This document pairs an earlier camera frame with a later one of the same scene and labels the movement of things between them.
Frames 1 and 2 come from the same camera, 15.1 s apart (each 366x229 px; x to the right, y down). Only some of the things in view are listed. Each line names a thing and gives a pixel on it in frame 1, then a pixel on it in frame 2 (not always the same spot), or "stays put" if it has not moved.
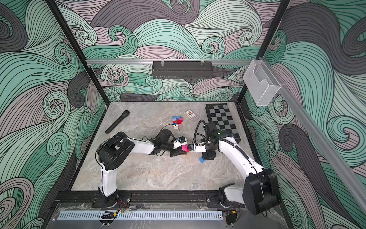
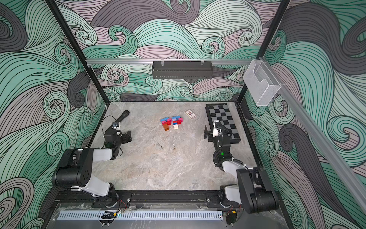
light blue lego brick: (201, 160) -> (164, 119)
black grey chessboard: (220, 114) stays put
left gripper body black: (168, 147) -> (124, 140)
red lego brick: (178, 122) stays put
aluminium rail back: (235, 60) stays put
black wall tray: (182, 69) stays put
